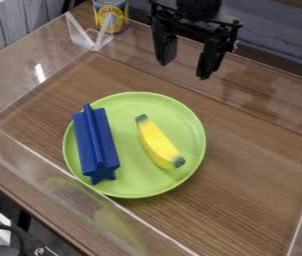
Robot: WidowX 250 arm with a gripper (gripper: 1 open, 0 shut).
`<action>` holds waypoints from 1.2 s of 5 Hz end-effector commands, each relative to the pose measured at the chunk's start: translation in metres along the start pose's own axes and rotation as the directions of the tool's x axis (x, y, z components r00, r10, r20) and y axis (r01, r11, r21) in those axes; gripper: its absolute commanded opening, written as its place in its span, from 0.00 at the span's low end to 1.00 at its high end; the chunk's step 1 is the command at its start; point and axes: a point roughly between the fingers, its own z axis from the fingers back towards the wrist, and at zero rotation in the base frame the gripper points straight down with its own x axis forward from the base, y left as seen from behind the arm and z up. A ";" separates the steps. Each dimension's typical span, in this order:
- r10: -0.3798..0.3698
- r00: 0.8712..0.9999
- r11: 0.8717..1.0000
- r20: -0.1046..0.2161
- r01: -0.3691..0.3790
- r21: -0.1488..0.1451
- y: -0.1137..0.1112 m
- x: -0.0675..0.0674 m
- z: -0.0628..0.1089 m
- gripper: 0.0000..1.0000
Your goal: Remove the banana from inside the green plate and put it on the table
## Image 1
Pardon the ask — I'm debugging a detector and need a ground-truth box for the yellow printed can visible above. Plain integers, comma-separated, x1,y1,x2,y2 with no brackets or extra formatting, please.
92,0,129,34

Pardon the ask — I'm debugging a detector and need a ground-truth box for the clear acrylic enclosure wall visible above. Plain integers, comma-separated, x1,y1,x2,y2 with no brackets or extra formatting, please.
0,14,302,256

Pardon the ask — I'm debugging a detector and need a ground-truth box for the green round plate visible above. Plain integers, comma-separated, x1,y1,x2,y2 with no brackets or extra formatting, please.
62,92,207,199

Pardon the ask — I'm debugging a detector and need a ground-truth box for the blue star-shaped block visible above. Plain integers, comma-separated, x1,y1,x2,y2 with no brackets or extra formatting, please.
73,104,120,185

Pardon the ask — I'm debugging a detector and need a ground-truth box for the yellow toy banana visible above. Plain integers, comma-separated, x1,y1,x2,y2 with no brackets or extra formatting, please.
134,114,185,170

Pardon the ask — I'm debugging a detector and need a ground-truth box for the black cable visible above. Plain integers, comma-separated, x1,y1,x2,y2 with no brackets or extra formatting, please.
0,223,28,256

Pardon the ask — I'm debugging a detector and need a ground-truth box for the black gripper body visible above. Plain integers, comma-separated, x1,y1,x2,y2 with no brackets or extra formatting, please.
149,0,243,52

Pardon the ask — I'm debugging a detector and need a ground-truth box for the clear acrylic corner bracket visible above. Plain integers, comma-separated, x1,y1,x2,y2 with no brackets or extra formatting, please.
65,12,113,52

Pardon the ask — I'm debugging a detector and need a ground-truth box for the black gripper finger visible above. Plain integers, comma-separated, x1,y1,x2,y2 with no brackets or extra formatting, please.
196,37,224,80
150,19,177,66

